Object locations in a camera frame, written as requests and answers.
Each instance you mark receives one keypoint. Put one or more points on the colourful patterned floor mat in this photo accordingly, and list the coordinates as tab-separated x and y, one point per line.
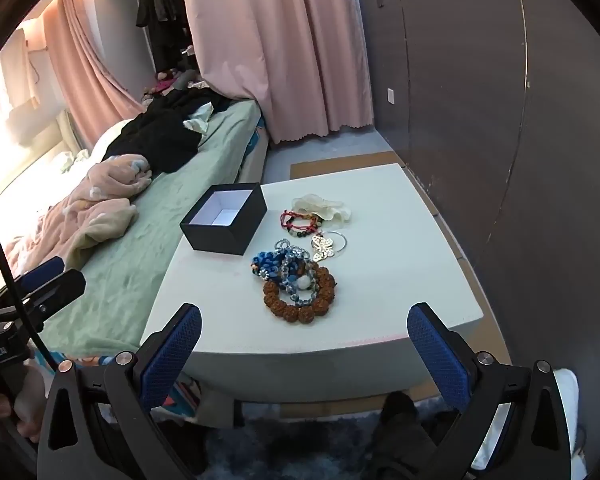
182	400

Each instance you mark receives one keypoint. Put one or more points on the wide pink curtain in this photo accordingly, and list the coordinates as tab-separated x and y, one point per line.
280	35

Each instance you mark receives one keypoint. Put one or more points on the person's left hand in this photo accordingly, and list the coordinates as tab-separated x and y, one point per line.
27	405

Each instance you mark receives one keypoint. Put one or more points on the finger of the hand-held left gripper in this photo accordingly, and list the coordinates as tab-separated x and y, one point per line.
55	291
42	269

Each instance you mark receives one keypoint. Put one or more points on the white organza pouch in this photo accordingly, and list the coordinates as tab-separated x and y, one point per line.
325	206

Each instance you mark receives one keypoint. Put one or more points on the gold butterfly pendant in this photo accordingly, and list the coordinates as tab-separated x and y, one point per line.
323	250

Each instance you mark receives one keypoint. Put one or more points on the black cardboard box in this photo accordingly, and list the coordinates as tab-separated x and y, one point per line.
215	240

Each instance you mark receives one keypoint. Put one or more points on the hanging dark clothes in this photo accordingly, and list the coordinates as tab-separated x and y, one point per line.
155	5

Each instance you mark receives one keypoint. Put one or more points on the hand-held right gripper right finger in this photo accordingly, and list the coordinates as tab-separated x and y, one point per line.
437	355

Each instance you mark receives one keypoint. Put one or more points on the person's dark trousers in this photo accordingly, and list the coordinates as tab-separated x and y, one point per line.
400	422

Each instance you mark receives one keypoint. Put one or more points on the dark brown wardrobe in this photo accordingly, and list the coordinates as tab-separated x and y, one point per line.
455	85

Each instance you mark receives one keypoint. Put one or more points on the thin silver hoop bangle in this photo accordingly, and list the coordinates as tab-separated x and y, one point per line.
344	242

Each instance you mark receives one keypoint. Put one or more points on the flat brown cardboard sheet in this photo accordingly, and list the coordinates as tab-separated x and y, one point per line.
330	162

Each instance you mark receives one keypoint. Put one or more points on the bed with green sheet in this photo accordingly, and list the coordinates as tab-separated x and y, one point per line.
170	195

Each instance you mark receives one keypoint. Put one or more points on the white wall socket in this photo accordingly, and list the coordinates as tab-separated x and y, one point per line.
391	96

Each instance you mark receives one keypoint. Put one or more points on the white crumpled cloth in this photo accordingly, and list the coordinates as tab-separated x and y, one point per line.
197	119

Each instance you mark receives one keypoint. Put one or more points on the narrow pink curtain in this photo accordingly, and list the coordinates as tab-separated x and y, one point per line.
80	60

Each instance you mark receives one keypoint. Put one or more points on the pink fleece blanket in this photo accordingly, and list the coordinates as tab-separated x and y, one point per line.
105	180

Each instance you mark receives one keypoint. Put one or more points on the grey shaggy rug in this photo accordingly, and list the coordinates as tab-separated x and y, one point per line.
290	450

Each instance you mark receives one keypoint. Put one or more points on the white hanging cloth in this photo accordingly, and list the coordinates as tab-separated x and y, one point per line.
15	85

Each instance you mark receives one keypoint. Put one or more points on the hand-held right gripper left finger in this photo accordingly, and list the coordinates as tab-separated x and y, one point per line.
172	355

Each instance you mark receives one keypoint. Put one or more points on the black clothes pile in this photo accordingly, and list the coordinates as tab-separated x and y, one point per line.
150	135

